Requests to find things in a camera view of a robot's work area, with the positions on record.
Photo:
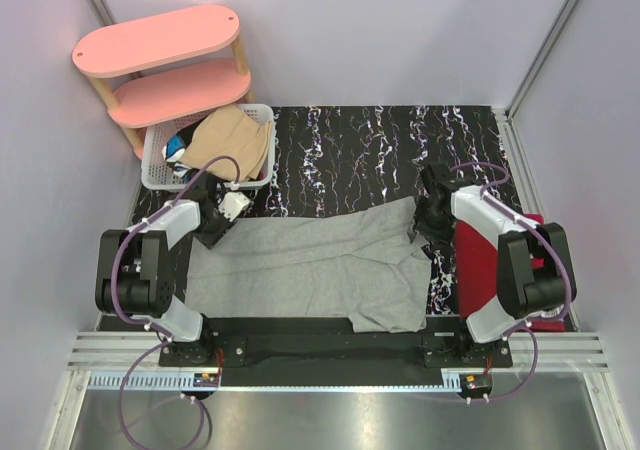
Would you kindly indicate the black blue white garment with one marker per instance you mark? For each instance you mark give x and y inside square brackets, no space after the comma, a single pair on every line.
[177,155]

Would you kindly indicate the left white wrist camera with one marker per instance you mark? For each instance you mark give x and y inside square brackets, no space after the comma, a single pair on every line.
[233,203]

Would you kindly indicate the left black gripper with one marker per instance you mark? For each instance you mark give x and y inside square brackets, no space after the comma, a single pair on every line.
[210,239]

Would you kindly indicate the beige t shirt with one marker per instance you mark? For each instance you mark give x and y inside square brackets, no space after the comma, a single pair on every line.
[229,132]

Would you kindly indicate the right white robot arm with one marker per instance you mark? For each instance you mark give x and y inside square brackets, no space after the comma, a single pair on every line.
[472,203]

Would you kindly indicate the grey t shirt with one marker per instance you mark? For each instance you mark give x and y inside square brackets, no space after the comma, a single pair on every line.
[361,266]

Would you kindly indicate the red folded t shirt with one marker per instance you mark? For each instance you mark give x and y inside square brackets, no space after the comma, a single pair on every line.
[502,284]

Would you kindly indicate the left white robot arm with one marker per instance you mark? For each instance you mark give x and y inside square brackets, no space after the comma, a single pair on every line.
[135,270]

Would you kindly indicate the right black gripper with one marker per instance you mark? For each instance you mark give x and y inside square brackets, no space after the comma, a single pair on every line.
[441,238]

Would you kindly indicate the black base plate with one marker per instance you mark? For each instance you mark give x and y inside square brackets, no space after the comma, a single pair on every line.
[306,375]

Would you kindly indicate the pink three-tier shelf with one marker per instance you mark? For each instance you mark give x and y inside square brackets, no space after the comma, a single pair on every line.
[166,66]

